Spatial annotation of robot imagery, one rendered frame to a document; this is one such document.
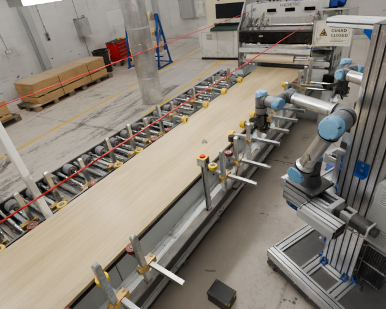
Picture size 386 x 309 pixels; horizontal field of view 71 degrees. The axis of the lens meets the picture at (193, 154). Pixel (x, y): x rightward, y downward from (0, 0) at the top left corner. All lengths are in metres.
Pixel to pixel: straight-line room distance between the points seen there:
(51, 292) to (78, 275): 0.16
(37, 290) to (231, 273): 1.60
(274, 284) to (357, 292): 0.63
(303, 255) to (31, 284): 2.05
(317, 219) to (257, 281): 1.02
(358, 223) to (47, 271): 1.92
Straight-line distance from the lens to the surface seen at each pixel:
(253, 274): 2.75
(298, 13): 4.89
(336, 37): 4.49
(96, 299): 2.04
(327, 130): 1.54
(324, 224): 1.91
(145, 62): 6.06
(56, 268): 2.03
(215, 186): 2.63
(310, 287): 2.50
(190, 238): 2.13
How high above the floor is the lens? 2.32
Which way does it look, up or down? 33 degrees down
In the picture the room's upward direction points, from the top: 8 degrees counter-clockwise
